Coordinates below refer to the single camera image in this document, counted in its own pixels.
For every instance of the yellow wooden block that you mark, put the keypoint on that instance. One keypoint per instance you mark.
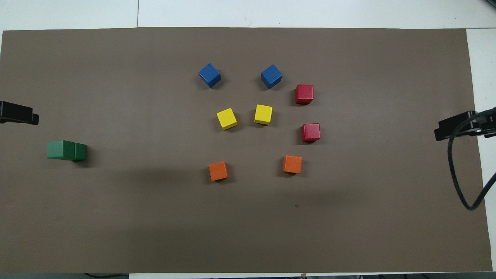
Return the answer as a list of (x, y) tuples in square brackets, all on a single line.
[(226, 118), (263, 114)]

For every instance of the red wooden block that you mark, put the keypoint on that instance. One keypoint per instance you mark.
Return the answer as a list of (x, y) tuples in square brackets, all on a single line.
[(304, 93), (310, 132)]

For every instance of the orange wooden block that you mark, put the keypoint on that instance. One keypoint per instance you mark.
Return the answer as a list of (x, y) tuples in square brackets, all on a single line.
[(292, 164), (218, 171)]

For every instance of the blue wooden block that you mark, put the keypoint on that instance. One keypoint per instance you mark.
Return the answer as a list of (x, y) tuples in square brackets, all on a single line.
[(271, 75), (209, 74)]

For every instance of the green wooden block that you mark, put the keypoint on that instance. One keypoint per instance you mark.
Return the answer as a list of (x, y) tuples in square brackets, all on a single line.
[(80, 152), (56, 149)]

